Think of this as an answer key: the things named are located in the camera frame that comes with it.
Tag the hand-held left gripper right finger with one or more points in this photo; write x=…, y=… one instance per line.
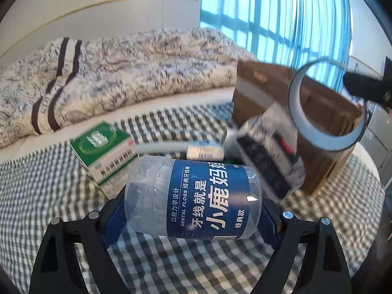
x=269, y=222

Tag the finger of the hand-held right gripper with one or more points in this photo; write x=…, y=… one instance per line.
x=364, y=87

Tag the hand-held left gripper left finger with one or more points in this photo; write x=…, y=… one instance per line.
x=115, y=226

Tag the clear floss jar blue label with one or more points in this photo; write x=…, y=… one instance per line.
x=214, y=196

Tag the black and white packet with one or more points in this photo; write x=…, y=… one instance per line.
x=263, y=159

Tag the clear tape roll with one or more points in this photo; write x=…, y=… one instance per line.
x=330, y=145

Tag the green and white medicine box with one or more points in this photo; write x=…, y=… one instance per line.
x=101, y=147

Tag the small white bottle blue label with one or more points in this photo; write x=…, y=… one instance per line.
x=205, y=151

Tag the brown cardboard box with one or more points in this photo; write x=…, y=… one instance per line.
x=257, y=67

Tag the grey cabinet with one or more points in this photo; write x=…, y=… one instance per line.
x=379, y=128

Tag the grey checked bed sheet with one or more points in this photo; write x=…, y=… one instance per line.
x=46, y=190

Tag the blue curtain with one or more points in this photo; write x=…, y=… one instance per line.
x=260, y=6

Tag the white round mattress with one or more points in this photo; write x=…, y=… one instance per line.
x=196, y=98

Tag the white quilt with dark print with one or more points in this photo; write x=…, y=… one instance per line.
x=122, y=67

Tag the white headboard with gold trim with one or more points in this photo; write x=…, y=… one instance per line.
x=107, y=18

